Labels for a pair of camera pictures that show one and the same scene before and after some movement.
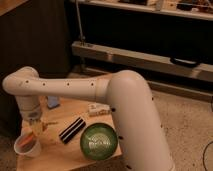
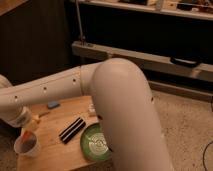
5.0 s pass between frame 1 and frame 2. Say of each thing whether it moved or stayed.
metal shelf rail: stayed
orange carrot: moved
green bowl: stayed
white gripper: moved
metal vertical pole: stayed
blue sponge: stayed
